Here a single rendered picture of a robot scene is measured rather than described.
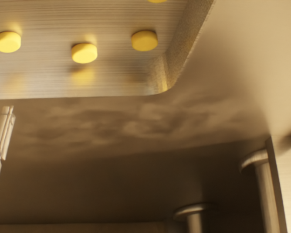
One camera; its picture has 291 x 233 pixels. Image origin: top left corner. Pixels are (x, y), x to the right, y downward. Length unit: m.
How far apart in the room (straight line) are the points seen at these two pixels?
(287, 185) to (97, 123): 0.14
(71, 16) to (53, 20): 0.01
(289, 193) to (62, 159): 0.16
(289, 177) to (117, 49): 0.18
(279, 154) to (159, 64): 0.15
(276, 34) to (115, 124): 0.12
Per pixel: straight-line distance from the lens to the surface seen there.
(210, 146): 0.35
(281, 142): 0.36
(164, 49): 0.22
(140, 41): 0.21
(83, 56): 0.21
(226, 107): 0.30
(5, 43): 0.20
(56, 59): 0.22
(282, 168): 0.35
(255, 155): 0.38
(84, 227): 0.55
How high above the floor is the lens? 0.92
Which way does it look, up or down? 24 degrees down
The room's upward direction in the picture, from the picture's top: 173 degrees clockwise
